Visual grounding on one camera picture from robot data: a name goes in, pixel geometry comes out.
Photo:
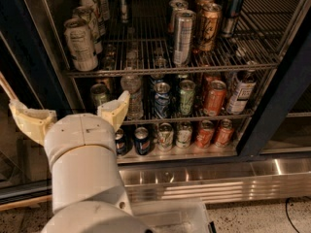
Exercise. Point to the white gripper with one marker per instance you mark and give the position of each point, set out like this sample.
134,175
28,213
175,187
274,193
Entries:
79,132

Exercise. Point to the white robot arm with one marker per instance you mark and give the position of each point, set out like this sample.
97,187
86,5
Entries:
88,194

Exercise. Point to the green can middle left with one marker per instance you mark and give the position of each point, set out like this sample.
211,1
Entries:
100,94

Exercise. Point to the left blue pepsi can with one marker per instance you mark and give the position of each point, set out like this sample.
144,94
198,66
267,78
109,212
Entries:
121,145

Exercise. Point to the blue pepsi can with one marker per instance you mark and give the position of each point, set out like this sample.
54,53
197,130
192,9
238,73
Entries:
142,140
121,145

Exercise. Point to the right blue pepsi can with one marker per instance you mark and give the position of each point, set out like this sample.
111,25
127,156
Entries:
142,140

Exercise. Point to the glass fridge door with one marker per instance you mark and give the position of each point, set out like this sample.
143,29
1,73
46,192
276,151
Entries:
34,56

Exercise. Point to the blue white can middle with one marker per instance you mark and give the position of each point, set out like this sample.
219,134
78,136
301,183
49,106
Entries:
162,100

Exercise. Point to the left green white can bottom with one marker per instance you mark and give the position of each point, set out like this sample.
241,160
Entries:
165,135

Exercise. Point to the green white can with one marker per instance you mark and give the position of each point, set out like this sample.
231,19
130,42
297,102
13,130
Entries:
183,137
165,135

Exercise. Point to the right green white can bottom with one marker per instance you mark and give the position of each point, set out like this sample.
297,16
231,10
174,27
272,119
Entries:
183,137

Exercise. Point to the green can middle centre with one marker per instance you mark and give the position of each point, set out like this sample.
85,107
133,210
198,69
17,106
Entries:
186,92

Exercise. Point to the left orange can bottom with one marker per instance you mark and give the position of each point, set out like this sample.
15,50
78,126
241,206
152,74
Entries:
204,134

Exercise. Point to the orange can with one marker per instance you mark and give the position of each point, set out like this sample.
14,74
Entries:
224,133
204,134

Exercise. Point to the front tall silver can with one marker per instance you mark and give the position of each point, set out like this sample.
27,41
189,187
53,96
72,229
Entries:
183,36

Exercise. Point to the slim silver can back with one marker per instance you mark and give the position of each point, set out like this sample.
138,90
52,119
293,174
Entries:
124,11

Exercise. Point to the orange can middle shelf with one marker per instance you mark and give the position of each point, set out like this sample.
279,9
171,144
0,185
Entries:
214,99

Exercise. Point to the right orange can bottom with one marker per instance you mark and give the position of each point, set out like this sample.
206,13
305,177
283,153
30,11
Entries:
224,133

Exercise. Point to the front gold can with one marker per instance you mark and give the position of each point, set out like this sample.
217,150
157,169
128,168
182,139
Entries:
209,19

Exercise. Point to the gold can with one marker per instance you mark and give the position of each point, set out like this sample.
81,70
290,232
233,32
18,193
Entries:
209,19
199,3

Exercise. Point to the stainless fridge base panel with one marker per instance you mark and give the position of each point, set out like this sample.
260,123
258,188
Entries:
219,183

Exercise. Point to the blue silver tall can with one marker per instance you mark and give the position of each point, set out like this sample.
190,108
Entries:
232,13

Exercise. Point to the clear water bottle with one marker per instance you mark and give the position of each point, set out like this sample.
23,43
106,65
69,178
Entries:
133,84

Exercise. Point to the clear plastic bin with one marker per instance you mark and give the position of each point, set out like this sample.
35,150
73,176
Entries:
175,216

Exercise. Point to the dark tea bottle white label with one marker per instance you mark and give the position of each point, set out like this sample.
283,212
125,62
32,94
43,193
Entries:
241,86

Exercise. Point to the top wire shelf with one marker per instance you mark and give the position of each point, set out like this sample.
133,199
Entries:
259,31

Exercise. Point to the wire shelf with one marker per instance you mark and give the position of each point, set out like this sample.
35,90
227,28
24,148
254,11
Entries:
259,31
262,75

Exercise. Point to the middle wire shelf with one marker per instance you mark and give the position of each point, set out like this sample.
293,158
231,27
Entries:
262,75

